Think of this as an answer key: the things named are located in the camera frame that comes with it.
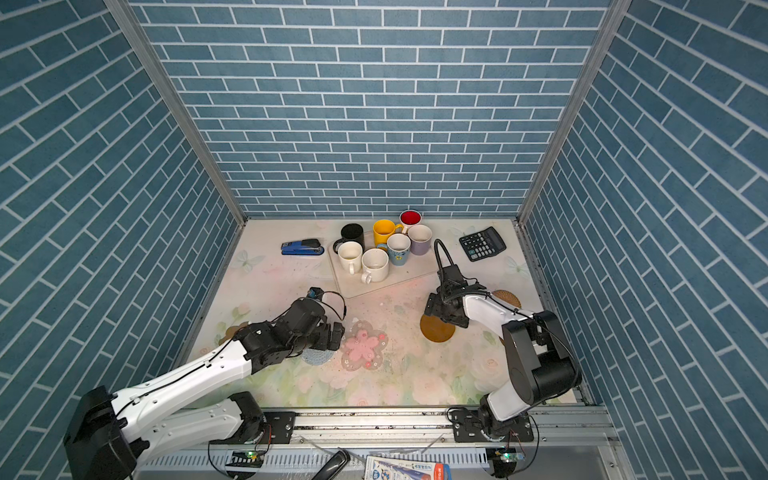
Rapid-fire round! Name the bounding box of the brown round coaster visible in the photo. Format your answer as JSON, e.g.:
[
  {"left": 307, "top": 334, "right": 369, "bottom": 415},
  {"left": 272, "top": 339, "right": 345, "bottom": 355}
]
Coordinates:
[{"left": 420, "top": 315, "right": 456, "bottom": 343}]

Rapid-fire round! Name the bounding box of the grey blue woven coaster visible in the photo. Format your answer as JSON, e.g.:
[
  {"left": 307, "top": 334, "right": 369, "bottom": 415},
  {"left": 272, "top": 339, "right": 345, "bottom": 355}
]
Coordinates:
[{"left": 300, "top": 349, "right": 335, "bottom": 366}]

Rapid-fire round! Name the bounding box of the cork woven coaster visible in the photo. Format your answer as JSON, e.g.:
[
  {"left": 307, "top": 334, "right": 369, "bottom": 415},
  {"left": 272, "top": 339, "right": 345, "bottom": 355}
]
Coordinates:
[{"left": 492, "top": 290, "right": 522, "bottom": 308}]

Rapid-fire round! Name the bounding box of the pink flower coaster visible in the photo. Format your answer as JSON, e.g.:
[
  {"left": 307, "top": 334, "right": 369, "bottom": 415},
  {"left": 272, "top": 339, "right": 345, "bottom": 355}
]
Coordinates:
[{"left": 341, "top": 321, "right": 389, "bottom": 371}]

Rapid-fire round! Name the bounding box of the paw print coaster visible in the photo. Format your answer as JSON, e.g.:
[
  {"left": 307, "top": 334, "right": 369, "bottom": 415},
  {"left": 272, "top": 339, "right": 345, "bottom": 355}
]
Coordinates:
[{"left": 218, "top": 322, "right": 248, "bottom": 345}]

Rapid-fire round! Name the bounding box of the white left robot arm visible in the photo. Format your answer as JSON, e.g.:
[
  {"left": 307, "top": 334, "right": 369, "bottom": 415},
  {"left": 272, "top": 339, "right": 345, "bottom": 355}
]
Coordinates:
[{"left": 63, "top": 296, "right": 345, "bottom": 479}]

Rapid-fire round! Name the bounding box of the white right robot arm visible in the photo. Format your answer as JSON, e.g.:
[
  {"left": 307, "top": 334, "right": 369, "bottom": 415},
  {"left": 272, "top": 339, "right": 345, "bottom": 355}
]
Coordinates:
[{"left": 425, "top": 264, "right": 582, "bottom": 440}]

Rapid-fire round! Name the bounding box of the beige serving tray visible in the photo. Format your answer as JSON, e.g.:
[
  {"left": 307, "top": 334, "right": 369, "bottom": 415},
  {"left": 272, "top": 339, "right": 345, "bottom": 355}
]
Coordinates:
[{"left": 326, "top": 230, "right": 443, "bottom": 299}]

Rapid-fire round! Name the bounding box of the black calculator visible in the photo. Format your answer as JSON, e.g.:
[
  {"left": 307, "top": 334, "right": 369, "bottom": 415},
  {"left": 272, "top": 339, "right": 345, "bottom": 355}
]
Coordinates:
[{"left": 459, "top": 226, "right": 507, "bottom": 262}]

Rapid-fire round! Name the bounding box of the lavender mug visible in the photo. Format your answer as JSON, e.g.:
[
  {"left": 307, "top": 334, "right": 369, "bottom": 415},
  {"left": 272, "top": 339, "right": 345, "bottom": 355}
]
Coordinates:
[{"left": 407, "top": 224, "right": 433, "bottom": 256}]

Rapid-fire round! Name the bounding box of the light blue patterned mug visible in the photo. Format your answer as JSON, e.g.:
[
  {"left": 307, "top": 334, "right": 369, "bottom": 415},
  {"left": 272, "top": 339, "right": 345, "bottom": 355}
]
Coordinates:
[{"left": 377, "top": 233, "right": 411, "bottom": 267}]

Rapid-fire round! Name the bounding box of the blue black stapler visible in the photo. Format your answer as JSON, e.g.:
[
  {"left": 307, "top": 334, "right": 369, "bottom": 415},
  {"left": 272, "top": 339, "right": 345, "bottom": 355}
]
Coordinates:
[{"left": 280, "top": 238, "right": 325, "bottom": 256}]

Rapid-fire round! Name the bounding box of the white mug right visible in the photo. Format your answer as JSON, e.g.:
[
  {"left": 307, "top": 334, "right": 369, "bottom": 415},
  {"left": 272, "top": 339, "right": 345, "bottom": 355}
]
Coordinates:
[{"left": 360, "top": 248, "right": 389, "bottom": 284}]

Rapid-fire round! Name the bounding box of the white mug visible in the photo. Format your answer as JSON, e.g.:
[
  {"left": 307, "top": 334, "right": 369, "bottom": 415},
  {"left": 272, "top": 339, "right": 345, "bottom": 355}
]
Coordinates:
[
  {"left": 360, "top": 248, "right": 389, "bottom": 284},
  {"left": 337, "top": 241, "right": 364, "bottom": 275}
]

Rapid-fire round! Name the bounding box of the white mug left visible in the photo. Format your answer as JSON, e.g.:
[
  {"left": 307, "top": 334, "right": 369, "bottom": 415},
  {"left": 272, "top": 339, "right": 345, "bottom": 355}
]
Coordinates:
[{"left": 337, "top": 241, "right": 364, "bottom": 275}]

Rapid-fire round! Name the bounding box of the red interior mug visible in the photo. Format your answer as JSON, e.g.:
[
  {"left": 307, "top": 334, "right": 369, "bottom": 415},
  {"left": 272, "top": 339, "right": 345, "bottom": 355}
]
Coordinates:
[{"left": 399, "top": 210, "right": 422, "bottom": 234}]

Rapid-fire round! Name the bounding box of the yellow mug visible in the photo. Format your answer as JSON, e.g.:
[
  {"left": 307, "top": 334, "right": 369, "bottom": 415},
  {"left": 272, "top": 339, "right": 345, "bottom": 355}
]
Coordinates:
[{"left": 373, "top": 219, "right": 403, "bottom": 247}]

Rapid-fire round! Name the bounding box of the black mug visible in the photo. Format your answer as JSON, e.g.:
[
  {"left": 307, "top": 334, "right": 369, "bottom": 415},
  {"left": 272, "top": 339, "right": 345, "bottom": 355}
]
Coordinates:
[{"left": 333, "top": 223, "right": 365, "bottom": 253}]

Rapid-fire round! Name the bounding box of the printed paper package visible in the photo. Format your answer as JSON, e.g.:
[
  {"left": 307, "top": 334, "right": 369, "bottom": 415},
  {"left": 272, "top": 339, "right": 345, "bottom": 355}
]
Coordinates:
[{"left": 363, "top": 456, "right": 452, "bottom": 480}]

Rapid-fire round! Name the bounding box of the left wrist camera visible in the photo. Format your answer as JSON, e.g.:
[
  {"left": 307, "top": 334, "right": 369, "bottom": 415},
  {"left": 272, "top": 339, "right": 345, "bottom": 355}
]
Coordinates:
[{"left": 307, "top": 287, "right": 325, "bottom": 300}]

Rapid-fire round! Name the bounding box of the black remote handle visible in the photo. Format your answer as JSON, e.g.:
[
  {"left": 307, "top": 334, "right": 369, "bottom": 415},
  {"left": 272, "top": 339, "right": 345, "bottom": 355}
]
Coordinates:
[{"left": 312, "top": 449, "right": 351, "bottom": 480}]

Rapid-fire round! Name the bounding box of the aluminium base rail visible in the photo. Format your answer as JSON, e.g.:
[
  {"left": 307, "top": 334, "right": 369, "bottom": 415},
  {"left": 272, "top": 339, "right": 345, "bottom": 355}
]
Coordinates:
[{"left": 133, "top": 405, "right": 634, "bottom": 479}]

